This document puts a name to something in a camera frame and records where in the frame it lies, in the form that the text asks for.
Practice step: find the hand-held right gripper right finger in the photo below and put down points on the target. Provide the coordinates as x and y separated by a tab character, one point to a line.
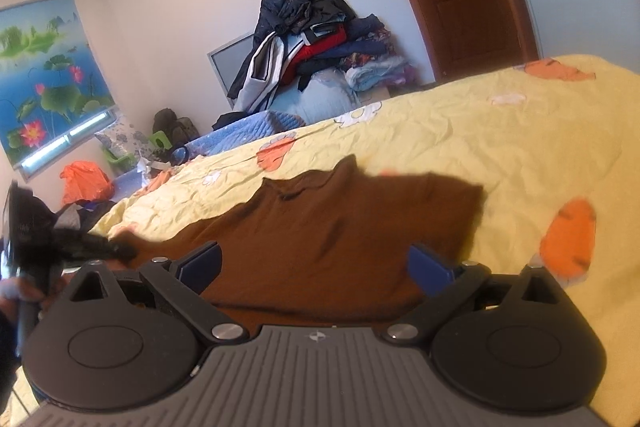
431	267

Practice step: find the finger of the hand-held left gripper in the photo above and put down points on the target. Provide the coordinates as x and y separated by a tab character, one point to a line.
100	248

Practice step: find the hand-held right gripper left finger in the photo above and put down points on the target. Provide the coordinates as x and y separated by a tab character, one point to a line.
200	264

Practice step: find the brown knit sweater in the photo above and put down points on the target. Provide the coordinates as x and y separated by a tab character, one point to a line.
325	227

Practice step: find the dark clothes heap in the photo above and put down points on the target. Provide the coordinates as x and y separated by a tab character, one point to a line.
95	209

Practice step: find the pile of mixed clothes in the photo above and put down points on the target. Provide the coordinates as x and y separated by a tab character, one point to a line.
310	32

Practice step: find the orange plastic bag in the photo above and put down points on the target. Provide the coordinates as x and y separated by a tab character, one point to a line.
85	182

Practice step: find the grey floral pillow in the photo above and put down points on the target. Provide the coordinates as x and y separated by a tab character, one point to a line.
120	137

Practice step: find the window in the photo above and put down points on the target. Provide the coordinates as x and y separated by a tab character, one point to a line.
85	129

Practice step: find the green plastic stool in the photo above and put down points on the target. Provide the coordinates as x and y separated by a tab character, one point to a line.
160	139

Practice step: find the yellow floral bed sheet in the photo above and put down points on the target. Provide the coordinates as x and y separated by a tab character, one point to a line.
500	142

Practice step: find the blue quilted blanket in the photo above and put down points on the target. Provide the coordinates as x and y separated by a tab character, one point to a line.
250	129

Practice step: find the dark green backpack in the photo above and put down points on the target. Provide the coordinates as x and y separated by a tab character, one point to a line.
170	122

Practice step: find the lotus print window blind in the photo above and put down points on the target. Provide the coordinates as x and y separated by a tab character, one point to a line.
45	72

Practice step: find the light blue bundle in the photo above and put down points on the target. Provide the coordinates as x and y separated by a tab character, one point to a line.
320	97

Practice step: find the grey framed panel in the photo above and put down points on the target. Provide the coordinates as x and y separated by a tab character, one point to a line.
227	62

